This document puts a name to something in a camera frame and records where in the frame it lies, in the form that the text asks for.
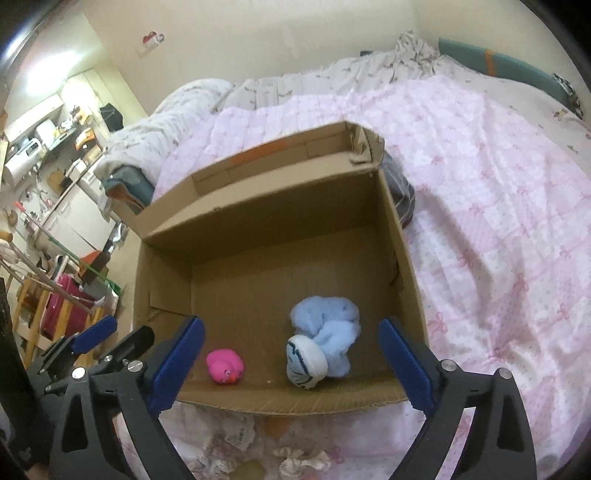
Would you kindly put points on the white labelled plastic packet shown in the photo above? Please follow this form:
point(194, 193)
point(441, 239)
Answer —
point(239, 431)

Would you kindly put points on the orange brown tube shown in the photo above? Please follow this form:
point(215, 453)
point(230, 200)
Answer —
point(276, 426)

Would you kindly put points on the open cardboard box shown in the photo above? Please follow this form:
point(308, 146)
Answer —
point(240, 242)

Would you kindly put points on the cream scrunchie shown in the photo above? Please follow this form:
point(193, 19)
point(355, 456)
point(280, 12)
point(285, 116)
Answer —
point(297, 464)

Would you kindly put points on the dark grey garment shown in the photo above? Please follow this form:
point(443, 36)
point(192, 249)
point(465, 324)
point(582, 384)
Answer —
point(402, 191)

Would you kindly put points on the pink rubber duck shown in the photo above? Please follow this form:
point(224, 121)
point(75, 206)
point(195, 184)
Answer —
point(224, 366)

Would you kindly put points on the white patterned duvet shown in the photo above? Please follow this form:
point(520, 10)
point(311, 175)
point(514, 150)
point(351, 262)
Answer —
point(136, 154)

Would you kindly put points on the cardboard bedside box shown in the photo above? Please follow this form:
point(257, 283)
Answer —
point(127, 211)

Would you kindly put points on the white water heater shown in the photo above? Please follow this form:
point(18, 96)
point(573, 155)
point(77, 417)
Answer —
point(22, 162)

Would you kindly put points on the pink bow quilt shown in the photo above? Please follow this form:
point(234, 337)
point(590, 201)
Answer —
point(500, 247)

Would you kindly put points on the teal headboard cushion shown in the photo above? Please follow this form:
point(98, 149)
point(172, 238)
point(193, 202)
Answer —
point(494, 64)

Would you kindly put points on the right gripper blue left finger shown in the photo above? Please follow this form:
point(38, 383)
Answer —
point(88, 445)

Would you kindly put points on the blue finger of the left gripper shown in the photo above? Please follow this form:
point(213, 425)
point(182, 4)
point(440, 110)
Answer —
point(94, 332)
point(130, 348)

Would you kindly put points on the wall hook with red item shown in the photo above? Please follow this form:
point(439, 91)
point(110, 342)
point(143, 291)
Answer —
point(150, 42)

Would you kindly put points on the yellow wooden rack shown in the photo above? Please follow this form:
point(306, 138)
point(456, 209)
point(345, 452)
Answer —
point(43, 315)

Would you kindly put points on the blue plush slipper toy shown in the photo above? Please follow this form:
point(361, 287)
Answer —
point(324, 330)

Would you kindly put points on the black hanging garment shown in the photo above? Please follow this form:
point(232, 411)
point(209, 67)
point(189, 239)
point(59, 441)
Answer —
point(112, 118)

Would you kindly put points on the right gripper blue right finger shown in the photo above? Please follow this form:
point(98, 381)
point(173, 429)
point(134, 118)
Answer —
point(499, 443)

